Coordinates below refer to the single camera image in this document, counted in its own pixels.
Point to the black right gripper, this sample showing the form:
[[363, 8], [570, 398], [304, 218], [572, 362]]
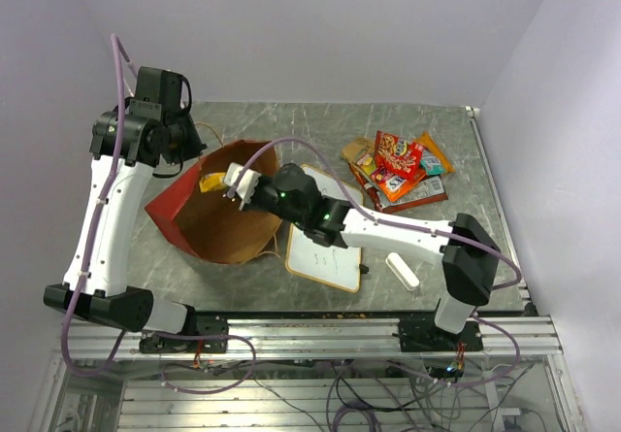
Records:
[[252, 205]]

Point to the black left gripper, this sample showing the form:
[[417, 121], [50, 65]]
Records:
[[195, 146]]

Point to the yellow snack bar wrapper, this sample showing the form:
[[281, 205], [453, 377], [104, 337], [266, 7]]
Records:
[[212, 182]]

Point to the red brown paper bag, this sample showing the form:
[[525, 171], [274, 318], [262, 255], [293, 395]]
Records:
[[208, 225]]

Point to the brown teal chips bag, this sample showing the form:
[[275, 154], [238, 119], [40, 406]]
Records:
[[360, 148]]

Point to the orange Fox's candy bag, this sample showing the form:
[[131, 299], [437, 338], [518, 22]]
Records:
[[391, 185]]

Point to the red cookie snack bag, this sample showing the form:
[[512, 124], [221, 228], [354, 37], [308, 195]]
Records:
[[399, 156]]

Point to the orange honey snack bag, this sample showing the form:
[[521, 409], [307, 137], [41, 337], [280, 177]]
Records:
[[429, 144]]

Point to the red Doritos bag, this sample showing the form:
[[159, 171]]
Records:
[[428, 191]]

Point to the teal snack bar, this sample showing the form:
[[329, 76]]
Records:
[[431, 164]]

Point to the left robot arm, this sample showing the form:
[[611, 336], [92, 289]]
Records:
[[127, 145]]

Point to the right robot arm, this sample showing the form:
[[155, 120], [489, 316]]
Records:
[[466, 253]]

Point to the yellow framed whiteboard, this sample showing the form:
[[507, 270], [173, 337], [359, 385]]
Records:
[[333, 266]]

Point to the white whiteboard eraser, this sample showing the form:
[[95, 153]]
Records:
[[402, 271]]

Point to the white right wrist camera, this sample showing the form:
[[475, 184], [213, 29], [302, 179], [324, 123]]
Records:
[[240, 182]]

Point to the aluminium mounting rail frame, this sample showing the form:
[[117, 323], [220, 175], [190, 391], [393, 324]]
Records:
[[301, 349]]

